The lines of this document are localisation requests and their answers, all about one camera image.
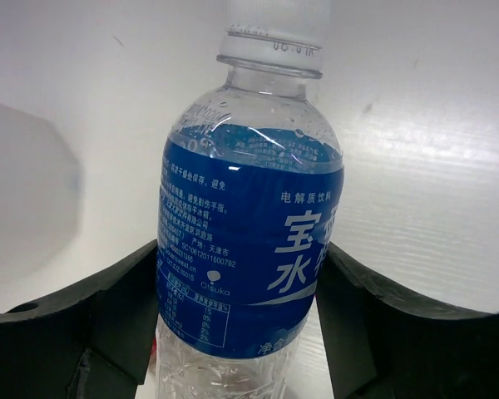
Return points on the blue label water bottle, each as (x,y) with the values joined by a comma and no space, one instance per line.
(251,179)

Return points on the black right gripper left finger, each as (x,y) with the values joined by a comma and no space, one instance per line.
(92,339)

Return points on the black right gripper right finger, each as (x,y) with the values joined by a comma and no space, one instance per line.
(383,340)

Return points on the white translucent plastic bin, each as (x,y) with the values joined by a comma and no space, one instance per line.
(40,192)

